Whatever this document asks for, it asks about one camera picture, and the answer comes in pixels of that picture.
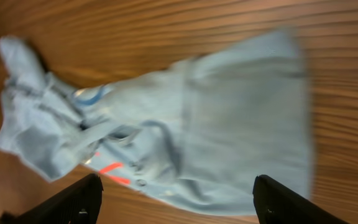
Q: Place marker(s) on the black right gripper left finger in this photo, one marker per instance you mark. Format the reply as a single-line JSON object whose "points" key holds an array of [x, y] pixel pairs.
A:
{"points": [[79, 203]]}

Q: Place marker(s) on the light blue printed t-shirt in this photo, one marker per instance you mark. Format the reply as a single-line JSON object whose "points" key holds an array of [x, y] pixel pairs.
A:
{"points": [[195, 135]]}

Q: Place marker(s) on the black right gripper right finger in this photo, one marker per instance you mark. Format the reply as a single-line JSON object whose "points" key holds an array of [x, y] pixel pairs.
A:
{"points": [[276, 204]]}

